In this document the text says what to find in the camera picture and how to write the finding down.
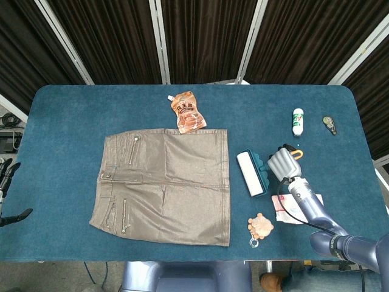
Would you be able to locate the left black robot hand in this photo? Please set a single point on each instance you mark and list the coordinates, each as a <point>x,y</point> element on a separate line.
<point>9,170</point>

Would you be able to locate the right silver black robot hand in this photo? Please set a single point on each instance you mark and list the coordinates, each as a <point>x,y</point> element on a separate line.
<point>284,164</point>

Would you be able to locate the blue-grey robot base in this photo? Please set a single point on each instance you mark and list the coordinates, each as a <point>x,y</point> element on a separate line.
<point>188,276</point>

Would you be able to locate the brown skirt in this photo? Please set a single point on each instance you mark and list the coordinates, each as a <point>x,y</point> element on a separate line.
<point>170,188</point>

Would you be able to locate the black floor device box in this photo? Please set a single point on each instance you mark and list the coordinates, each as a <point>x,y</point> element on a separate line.
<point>9,141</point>

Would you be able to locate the white green small bottle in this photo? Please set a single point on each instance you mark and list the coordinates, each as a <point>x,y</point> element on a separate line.
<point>298,123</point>

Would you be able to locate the white tissue packet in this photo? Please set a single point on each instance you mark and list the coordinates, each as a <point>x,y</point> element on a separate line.
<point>281,213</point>

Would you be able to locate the blue felt table cover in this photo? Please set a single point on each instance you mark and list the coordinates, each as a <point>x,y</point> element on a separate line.
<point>60,152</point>

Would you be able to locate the orange spouted sauce pouch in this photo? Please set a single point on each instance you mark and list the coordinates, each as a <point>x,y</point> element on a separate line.
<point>188,115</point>

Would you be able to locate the dark folding screen panel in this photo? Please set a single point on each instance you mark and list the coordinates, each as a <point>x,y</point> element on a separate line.
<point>27,45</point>
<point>304,39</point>
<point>206,39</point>
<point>112,39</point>
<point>377,100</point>

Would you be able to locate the brown shoe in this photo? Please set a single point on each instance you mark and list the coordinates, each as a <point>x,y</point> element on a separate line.
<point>270,283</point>

